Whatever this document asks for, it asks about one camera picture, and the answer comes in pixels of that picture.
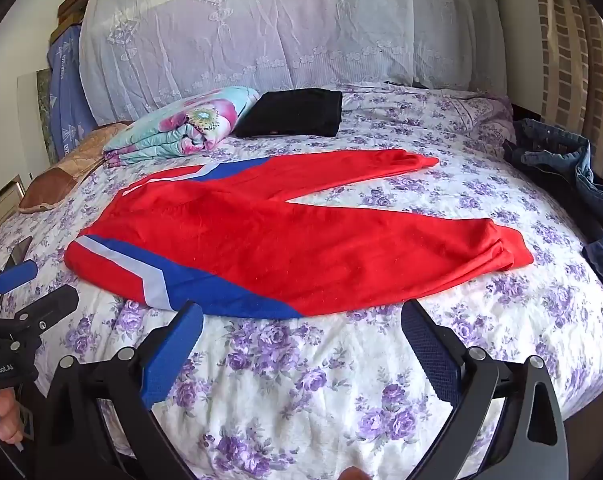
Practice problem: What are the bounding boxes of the folded floral blanket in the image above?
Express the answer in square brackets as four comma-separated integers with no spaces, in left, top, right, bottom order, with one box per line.
[103,86,261,167]

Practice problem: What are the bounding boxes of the folded black garment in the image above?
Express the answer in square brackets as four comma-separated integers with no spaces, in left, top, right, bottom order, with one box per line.
[233,88,343,139]

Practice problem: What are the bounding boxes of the red pants with blue stripes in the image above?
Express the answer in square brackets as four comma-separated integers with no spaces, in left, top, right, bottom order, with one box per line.
[64,149,533,321]

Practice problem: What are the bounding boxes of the white lace headboard cover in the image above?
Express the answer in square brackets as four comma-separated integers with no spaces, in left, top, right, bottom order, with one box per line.
[79,0,507,126]

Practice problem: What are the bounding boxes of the purple floral bed sheet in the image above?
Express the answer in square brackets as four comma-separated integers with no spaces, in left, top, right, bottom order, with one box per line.
[0,82,603,480]

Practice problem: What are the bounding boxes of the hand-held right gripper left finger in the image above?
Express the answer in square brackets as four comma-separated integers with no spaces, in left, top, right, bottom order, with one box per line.
[34,301,205,480]

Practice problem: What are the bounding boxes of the beige patterned curtain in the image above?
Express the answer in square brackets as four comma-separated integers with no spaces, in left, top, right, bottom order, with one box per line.
[531,0,603,176]

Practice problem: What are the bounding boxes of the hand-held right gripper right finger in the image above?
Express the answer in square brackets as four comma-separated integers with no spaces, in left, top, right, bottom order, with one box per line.
[400,300,569,480]

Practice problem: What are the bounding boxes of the blue denim jeans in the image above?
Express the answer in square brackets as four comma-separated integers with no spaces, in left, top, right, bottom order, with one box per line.
[504,119,603,306]

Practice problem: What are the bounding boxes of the blue printed mattress bag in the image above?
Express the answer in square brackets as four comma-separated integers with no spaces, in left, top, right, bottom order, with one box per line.
[46,25,100,161]

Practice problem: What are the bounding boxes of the purple floral pillow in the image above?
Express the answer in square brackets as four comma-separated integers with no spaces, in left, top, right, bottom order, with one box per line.
[340,84,513,147]

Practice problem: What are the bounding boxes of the green painting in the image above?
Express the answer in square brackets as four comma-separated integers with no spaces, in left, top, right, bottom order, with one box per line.
[36,69,58,152]

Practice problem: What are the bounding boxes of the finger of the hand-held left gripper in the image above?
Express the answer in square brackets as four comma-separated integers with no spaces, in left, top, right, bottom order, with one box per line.
[0,259,37,302]
[0,286,80,337]

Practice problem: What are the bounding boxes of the brown pillow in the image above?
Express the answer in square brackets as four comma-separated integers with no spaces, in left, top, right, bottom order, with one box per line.
[18,121,132,213]

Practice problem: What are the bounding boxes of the person's left hand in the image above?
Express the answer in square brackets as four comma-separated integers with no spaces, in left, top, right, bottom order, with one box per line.
[0,387,30,444]

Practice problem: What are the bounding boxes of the wooden boxes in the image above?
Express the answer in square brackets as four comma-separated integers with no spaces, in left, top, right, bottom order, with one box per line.
[50,0,98,43]

